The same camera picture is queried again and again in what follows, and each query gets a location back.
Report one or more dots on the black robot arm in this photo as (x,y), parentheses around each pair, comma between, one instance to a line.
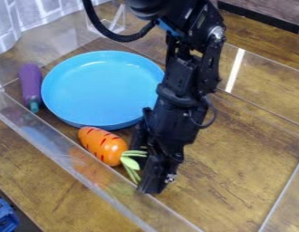
(195,38)

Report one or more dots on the white patterned curtain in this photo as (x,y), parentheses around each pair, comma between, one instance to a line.
(22,15)

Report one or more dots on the blue round plate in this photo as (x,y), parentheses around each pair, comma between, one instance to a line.
(102,89)

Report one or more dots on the purple toy eggplant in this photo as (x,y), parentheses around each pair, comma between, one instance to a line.
(31,80)

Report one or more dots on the orange toy carrot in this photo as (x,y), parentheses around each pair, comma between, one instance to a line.
(111,150)

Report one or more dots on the dark wooden furniture edge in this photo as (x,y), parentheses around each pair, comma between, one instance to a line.
(279,13)

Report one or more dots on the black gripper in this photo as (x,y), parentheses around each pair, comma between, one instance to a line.
(167,128)

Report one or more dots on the blue object at corner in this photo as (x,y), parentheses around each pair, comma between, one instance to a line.
(10,220)

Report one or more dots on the clear acrylic enclosure wall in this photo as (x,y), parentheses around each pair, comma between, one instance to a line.
(238,182)

